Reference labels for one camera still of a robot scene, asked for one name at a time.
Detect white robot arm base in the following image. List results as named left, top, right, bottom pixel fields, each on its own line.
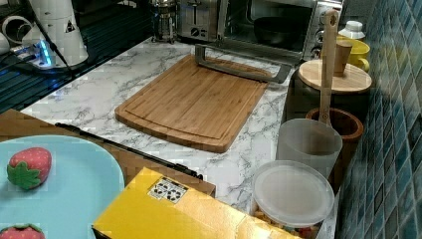
left=1, top=0, right=89, bottom=71

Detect silver toaster oven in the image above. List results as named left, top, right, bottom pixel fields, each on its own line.
left=216, top=0, right=343, bottom=62

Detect bamboo cutting board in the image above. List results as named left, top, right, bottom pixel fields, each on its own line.
left=114, top=55, right=267, bottom=152

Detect frosted plastic cup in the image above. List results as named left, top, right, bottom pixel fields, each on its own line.
left=276, top=119, right=342, bottom=178

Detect silver toaster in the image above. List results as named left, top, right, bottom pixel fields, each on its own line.
left=177, top=0, right=220, bottom=42

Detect yellow cardboard box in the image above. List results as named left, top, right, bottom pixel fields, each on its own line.
left=93, top=168, right=300, bottom=239

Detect glass french press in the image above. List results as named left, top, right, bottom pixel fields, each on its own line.
left=149, top=0, right=177, bottom=44

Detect clear plastic lidded container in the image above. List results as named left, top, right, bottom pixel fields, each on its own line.
left=250, top=160, right=334, bottom=239

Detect brown wooden utensil holder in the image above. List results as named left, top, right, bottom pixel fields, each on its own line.
left=305, top=107, right=364, bottom=195

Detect light blue plate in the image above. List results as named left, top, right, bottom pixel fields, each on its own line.
left=0, top=135, right=124, bottom=239

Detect yellow mug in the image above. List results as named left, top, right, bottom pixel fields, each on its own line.
left=336, top=36, right=370, bottom=72

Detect white lidded jar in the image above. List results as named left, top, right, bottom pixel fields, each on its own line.
left=338, top=21, right=365, bottom=40

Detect red toy strawberry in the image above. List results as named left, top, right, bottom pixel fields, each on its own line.
left=0, top=224, right=46, bottom=239
left=7, top=147, right=52, bottom=190

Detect black cable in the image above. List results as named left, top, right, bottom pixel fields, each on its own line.
left=21, top=0, right=78, bottom=80

